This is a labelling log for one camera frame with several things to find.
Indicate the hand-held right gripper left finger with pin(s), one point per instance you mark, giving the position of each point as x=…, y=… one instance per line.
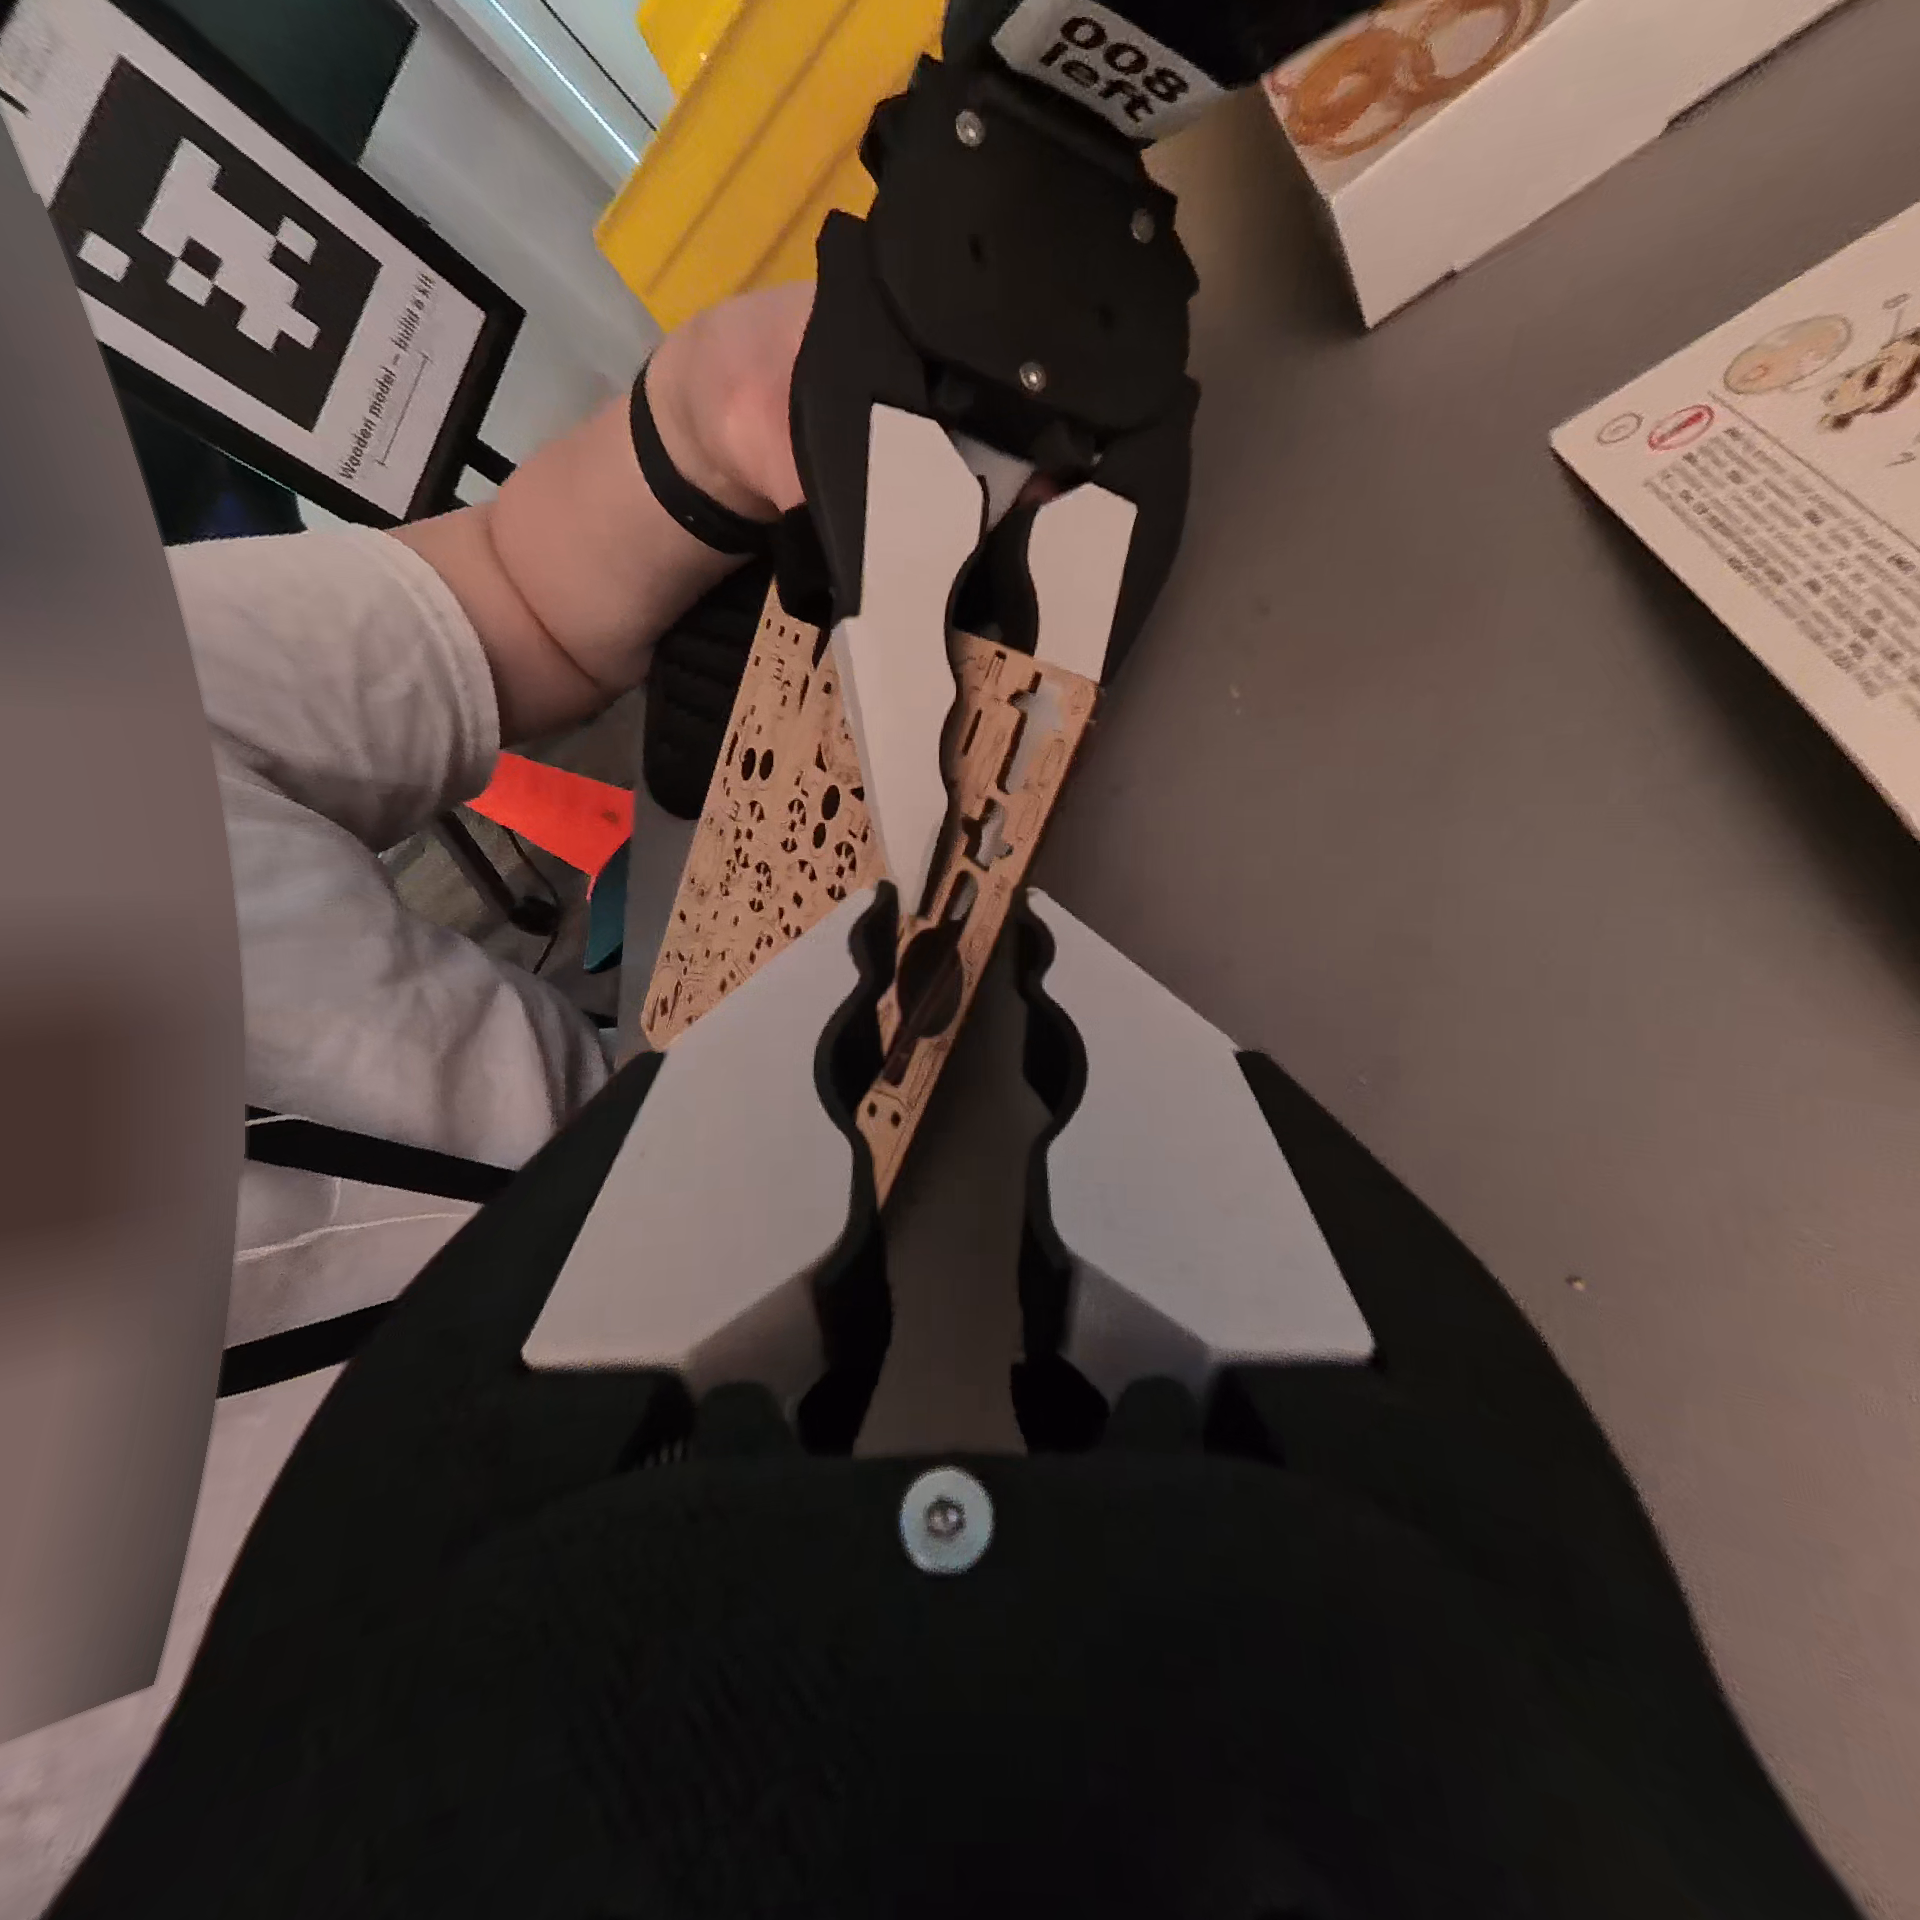
x=706, y=1201

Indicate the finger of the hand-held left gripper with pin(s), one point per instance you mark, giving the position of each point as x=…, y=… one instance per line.
x=1088, y=569
x=902, y=600

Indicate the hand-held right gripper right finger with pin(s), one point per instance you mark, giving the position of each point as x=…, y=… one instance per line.
x=1184, y=1185

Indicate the laser-cut wooden parts sheet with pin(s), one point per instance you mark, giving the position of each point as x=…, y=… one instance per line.
x=780, y=839

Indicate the person's left forearm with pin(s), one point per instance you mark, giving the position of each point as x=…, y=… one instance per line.
x=571, y=585

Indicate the person's left hand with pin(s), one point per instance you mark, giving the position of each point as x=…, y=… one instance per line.
x=743, y=399

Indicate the black wristband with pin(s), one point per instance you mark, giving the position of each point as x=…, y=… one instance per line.
x=669, y=481

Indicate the yellow box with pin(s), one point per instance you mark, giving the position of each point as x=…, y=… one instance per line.
x=751, y=165

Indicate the orange red object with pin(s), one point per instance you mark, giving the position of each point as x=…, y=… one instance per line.
x=548, y=810

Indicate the white printed cardboard box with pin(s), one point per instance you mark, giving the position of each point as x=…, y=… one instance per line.
x=1484, y=165

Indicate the printed instruction booklet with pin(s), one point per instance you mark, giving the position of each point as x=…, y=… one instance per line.
x=1800, y=509

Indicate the framed black white tag sign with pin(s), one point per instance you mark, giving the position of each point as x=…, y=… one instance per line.
x=224, y=240

